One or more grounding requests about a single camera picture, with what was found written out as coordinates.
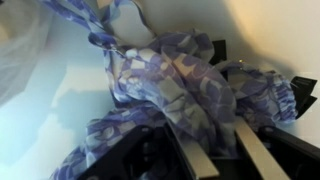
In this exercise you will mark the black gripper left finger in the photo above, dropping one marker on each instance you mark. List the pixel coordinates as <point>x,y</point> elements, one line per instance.
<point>200,163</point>

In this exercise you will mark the black angular piece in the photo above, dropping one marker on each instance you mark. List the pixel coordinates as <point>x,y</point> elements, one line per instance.
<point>303,90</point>

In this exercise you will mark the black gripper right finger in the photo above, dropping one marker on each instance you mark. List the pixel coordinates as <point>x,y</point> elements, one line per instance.
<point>263,156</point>

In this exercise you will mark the white red plastic bag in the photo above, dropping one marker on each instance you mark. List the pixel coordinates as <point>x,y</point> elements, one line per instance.
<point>20,50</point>

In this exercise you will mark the purple floral cloth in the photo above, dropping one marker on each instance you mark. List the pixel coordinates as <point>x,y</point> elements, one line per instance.
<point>173,83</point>

